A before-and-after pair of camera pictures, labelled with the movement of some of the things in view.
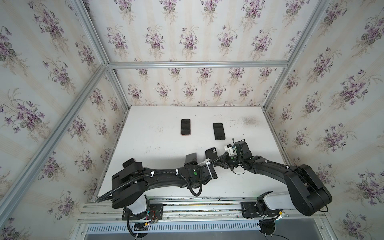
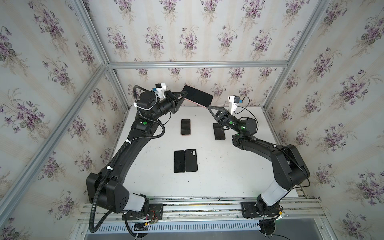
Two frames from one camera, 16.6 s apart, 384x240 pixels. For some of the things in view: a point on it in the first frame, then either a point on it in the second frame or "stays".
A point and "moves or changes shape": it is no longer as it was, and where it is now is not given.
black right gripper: x=229 y=159 → x=223 y=116
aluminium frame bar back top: x=187 y=64 stays
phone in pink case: x=185 y=127 stays
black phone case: x=211 y=153 moves or changes shape
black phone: x=219 y=131 stays
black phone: x=190 y=157 → x=179 y=161
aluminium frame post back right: x=317 y=11 stays
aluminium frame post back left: x=80 y=7 stays
